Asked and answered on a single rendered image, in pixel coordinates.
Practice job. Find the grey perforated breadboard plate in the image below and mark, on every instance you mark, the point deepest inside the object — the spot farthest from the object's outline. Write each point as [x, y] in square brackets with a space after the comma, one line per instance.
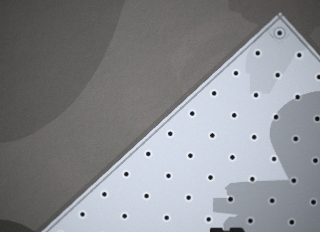
[241, 151]

